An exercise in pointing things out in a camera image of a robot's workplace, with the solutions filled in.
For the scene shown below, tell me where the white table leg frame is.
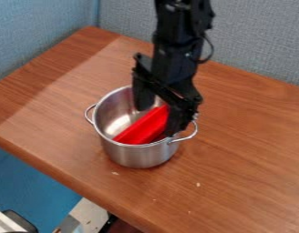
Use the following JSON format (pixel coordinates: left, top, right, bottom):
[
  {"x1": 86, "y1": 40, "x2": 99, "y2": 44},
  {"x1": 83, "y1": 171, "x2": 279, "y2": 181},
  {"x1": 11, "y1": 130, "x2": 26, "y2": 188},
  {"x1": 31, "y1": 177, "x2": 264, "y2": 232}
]
[{"x1": 52, "y1": 198, "x2": 109, "y2": 233}]

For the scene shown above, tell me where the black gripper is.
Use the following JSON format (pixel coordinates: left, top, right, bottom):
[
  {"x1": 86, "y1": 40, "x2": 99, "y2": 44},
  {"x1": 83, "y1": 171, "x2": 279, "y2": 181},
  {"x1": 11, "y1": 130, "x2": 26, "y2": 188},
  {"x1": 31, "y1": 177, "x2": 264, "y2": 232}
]
[{"x1": 133, "y1": 36, "x2": 205, "y2": 137}]

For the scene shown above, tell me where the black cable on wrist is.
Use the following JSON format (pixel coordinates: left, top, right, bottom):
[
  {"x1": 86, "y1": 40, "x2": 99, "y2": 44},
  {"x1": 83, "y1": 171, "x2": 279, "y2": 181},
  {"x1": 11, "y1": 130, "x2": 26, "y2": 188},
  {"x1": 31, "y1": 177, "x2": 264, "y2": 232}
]
[{"x1": 196, "y1": 35, "x2": 216, "y2": 65}]

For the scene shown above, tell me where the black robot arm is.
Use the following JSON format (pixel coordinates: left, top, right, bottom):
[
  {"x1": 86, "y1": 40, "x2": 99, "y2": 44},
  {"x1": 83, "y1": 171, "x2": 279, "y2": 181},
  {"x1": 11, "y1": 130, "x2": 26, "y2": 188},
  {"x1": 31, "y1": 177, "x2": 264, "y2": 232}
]
[{"x1": 133, "y1": 0, "x2": 216, "y2": 138}]

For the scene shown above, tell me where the black and white object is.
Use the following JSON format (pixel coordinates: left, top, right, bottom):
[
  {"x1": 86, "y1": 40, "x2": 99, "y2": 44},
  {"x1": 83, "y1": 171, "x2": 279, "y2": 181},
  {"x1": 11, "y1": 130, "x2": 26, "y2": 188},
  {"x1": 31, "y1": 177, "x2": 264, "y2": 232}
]
[{"x1": 0, "y1": 209, "x2": 39, "y2": 233}]

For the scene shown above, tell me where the stainless steel pot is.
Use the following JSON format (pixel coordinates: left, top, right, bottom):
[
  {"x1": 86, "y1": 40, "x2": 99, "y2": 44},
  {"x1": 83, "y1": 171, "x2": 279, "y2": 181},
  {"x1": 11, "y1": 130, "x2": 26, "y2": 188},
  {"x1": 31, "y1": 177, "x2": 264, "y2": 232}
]
[{"x1": 85, "y1": 86, "x2": 198, "y2": 168}]

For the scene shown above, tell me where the red plastic block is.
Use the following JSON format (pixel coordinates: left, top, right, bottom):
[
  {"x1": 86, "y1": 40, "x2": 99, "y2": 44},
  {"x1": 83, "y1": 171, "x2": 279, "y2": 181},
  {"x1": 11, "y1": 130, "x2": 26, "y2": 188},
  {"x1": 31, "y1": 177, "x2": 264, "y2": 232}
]
[{"x1": 114, "y1": 105, "x2": 170, "y2": 145}]

